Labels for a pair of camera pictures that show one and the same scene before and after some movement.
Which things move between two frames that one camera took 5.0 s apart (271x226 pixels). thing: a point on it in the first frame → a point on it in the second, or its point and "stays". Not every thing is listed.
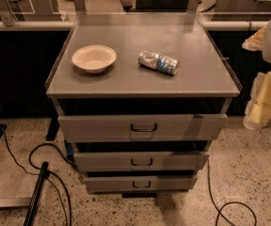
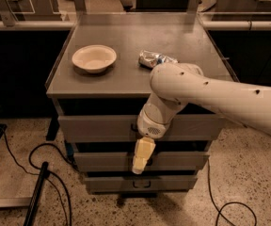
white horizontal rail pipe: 69,25 stays
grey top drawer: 141,128 stays
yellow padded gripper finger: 267,96 → 144,149
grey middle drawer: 139,161 stays
